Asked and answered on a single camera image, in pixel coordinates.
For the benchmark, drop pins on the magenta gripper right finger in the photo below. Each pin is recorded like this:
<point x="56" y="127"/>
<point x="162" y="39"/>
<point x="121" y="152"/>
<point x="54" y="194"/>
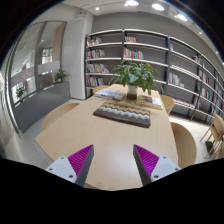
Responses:
<point x="152" y="167"/>

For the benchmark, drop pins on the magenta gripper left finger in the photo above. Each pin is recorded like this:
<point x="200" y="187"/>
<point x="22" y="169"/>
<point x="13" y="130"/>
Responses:
<point x="74" y="168"/>

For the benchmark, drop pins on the zigzag patterned folded towel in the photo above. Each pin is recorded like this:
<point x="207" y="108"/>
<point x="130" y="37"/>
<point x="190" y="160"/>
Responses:
<point x="123" y="113"/>

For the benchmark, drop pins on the wooden chair right near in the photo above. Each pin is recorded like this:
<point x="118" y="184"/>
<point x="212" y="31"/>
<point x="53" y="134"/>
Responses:
<point x="185" y="145"/>

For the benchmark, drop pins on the wooden chair left near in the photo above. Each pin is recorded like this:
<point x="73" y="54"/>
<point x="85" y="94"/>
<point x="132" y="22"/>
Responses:
<point x="56" y="113"/>

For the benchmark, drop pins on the stack of books on table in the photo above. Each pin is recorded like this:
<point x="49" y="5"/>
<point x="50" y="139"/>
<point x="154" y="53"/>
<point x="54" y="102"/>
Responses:
<point x="149" y="101"/>

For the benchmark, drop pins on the wooden chair right far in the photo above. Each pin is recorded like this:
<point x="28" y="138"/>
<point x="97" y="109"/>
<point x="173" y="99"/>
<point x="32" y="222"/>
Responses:
<point x="168" y="103"/>

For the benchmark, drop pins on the wooden chair far end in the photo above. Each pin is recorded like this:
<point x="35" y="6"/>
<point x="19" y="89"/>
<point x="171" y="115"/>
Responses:
<point x="98" y="88"/>

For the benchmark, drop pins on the open magazine on table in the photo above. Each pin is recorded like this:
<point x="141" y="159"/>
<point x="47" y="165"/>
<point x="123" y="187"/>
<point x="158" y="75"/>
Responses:
<point x="110" y="93"/>

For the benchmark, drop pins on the wooden chair by shelf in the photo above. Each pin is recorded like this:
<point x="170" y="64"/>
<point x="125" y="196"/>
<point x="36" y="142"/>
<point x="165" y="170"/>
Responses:
<point x="216" y="130"/>

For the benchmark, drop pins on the small plant on partition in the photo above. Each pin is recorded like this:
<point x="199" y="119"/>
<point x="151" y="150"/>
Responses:
<point x="60" y="76"/>

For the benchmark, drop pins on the green potted plant in vase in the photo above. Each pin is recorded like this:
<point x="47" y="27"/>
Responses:
<point x="133" y="76"/>

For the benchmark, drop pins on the small plant left window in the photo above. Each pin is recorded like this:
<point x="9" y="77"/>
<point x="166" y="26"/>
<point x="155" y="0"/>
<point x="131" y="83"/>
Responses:
<point x="20" y="91"/>

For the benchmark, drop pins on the large grey bookshelf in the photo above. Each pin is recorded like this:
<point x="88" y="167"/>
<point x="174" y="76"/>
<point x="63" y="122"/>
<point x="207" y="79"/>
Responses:
<point x="194" y="79"/>

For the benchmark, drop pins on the grey partition planter wall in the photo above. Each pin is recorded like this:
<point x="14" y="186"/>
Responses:
<point x="34" y="108"/>

